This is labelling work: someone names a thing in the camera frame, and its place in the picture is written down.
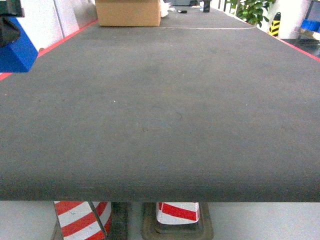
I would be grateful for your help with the red white traffic cone left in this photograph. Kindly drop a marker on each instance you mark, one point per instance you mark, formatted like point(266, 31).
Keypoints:
point(83, 220)

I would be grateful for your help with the dark grey conveyor belt mat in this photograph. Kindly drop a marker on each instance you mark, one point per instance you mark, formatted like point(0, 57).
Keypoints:
point(203, 108)

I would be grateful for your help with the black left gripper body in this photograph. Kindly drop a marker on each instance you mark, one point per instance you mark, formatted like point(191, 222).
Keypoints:
point(11, 8)

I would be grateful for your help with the white plastic bag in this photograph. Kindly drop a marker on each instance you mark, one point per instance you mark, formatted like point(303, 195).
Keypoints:
point(164, 8)

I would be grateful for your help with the red white traffic cone right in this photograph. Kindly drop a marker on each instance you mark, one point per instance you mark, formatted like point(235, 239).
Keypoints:
point(177, 213)

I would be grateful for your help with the red conveyor side rail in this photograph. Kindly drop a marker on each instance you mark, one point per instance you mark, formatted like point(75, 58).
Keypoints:
point(62, 38)

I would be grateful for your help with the blue square plastic part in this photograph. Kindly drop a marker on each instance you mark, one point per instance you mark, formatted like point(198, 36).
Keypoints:
point(17, 52)

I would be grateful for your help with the yellow black traffic cone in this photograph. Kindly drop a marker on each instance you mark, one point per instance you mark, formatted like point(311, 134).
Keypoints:
point(275, 25)

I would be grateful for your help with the green potted plant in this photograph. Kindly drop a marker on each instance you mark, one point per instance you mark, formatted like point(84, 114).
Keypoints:
point(251, 11)

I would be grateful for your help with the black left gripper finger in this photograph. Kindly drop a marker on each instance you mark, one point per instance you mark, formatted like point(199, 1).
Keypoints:
point(9, 32)

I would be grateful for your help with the brown cardboard box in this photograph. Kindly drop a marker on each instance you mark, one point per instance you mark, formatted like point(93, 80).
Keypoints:
point(128, 13)

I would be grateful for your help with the red white traffic cone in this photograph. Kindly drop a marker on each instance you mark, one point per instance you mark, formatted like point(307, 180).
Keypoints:
point(177, 213)
point(83, 220)

